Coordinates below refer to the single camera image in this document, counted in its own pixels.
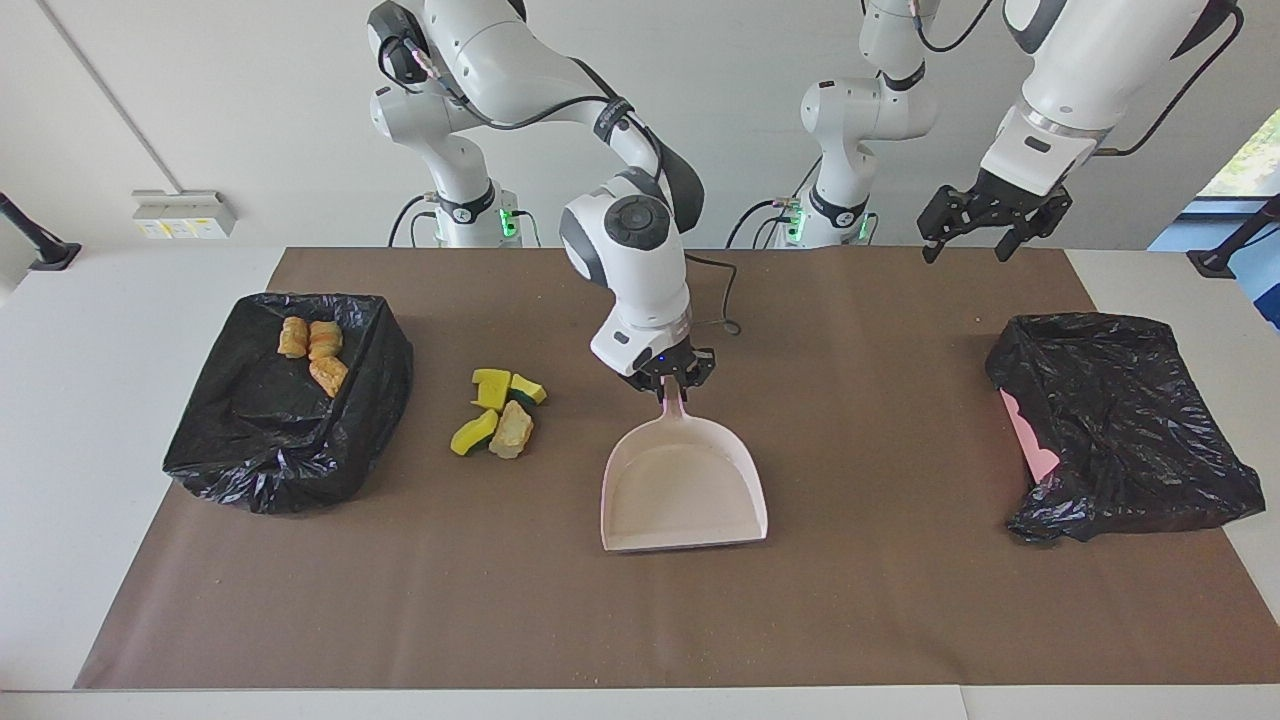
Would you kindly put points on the pale tan toy bread piece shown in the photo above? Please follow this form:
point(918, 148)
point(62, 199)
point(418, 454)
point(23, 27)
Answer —
point(293, 338)

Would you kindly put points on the crumpled black trash bag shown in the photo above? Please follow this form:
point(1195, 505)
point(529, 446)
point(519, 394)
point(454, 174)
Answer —
point(1130, 420)

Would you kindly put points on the pale pink plastic dustpan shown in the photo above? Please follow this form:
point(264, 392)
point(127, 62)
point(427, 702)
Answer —
point(680, 490)

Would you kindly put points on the striped orange toy croissant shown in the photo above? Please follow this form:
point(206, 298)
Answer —
point(325, 340)

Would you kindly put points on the box-shaped black bag lined bin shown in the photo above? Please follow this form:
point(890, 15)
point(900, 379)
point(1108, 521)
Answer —
point(290, 430)

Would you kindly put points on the pink plastic bin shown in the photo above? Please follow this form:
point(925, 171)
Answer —
point(1030, 435)

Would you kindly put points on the brown toy bread bun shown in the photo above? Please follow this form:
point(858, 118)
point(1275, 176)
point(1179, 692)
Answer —
point(329, 376)

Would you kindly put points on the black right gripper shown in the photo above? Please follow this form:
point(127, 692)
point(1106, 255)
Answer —
point(680, 362)

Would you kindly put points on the black camera stand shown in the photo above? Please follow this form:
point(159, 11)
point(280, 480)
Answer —
point(1215, 262)
point(45, 250)

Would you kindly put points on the white wall socket box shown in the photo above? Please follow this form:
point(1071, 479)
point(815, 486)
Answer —
point(185, 213)

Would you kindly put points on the notched yellow sponge piece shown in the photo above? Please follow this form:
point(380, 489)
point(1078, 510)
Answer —
point(491, 390)

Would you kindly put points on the window with blue frame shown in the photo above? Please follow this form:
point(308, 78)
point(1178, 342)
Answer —
point(1250, 165)

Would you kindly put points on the beige stone-like chunk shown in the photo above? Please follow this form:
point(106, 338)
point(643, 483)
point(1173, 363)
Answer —
point(511, 430)

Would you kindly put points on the curved yellow sponge piece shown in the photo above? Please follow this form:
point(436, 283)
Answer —
point(473, 434)

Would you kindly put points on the small yellow green sponge wedge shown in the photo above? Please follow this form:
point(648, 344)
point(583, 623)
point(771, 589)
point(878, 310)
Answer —
point(527, 388)

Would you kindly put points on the brown paper table mat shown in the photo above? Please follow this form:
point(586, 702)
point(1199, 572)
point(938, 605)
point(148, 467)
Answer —
point(850, 600)

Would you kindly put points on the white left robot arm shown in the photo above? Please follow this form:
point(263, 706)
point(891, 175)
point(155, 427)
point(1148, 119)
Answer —
point(860, 110)

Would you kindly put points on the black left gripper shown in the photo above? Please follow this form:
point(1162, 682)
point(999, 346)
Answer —
point(1020, 195)

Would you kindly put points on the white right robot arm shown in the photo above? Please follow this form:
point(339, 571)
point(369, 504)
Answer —
point(640, 280)

